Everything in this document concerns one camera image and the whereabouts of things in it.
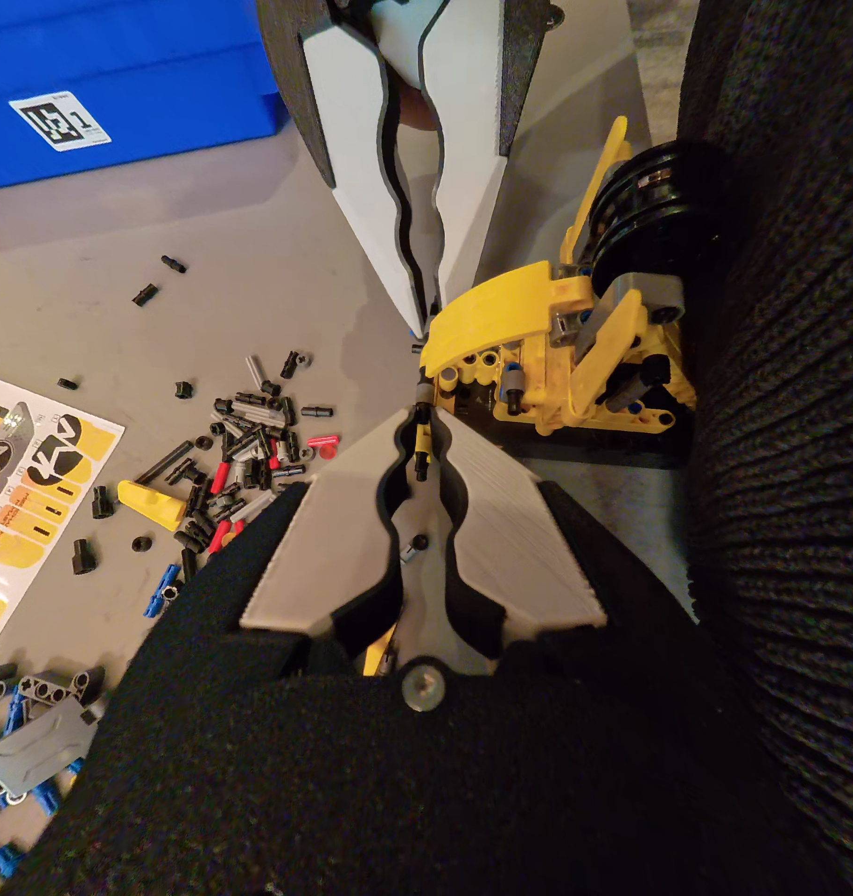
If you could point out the yellow brick beam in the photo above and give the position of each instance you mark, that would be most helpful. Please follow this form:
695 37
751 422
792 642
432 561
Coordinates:
381 654

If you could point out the black connector pin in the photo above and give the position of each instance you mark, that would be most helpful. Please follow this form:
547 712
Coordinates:
145 294
174 264

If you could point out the person's black knit sweater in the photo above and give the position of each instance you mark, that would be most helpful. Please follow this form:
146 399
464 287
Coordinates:
783 350

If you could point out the yellow wedge brick piece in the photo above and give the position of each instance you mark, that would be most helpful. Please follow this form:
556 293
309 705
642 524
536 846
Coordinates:
150 502

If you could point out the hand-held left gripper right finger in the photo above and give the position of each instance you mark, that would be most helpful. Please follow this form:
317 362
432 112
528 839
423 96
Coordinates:
524 553

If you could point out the yellow black sticker sheet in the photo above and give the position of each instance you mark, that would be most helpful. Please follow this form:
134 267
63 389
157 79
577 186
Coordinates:
48 448

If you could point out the grey black connector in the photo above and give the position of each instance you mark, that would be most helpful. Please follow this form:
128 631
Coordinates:
414 548

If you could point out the blue plastic bin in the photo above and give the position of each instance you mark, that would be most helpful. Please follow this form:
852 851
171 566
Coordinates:
153 63

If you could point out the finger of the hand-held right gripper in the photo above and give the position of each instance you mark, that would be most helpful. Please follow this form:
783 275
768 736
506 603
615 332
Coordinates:
349 105
468 84

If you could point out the yellow brick vehicle model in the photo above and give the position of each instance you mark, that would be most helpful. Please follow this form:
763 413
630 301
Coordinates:
605 350

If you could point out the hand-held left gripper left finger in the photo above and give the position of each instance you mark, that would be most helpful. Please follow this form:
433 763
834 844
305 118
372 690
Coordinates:
314 560

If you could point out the black angled connector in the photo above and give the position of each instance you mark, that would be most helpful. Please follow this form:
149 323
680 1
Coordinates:
83 557
102 502

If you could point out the yellow curved panel with axle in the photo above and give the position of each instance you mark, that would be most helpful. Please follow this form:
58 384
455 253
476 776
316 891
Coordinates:
489 315

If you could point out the pile of black red pins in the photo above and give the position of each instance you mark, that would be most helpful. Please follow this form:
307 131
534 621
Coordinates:
258 413

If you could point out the grey curved brick panel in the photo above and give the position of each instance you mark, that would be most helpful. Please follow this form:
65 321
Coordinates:
34 749

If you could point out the pile of mixed brick beams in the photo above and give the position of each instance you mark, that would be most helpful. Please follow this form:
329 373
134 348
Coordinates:
55 686

